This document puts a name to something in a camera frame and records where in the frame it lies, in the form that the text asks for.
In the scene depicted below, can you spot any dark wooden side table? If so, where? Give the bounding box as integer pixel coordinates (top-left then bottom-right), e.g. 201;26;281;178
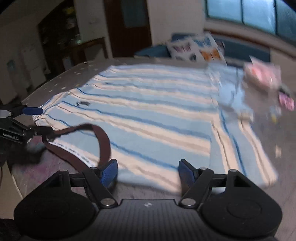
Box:
71;37;108;65

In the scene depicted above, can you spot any butterfly print pillow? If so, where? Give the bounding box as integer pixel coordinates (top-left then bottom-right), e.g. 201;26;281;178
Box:
166;32;227;65

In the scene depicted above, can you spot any dark wooden door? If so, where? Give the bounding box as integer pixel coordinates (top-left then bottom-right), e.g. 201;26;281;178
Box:
104;0;152;58

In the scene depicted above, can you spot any green framed window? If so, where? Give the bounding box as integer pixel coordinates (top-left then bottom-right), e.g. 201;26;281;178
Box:
205;1;295;42

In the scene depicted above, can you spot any blue white striped sweater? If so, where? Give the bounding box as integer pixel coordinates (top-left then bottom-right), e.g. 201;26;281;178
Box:
33;64;278;193

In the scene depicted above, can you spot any blue fabric sofa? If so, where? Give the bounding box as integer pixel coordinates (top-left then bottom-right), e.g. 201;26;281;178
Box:
134;32;271;65

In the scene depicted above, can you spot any dark wooden shelf cabinet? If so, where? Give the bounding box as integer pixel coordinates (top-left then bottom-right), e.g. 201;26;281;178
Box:
38;1;79;76

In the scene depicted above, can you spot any pink tissue pack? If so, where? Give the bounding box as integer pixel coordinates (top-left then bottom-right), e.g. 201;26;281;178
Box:
243;56;281;91

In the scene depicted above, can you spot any pink hair scrunchie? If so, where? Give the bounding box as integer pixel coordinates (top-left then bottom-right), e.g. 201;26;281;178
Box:
278;92;295;111

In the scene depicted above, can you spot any white refrigerator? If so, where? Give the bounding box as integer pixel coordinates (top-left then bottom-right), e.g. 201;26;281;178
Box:
21;45;46;88

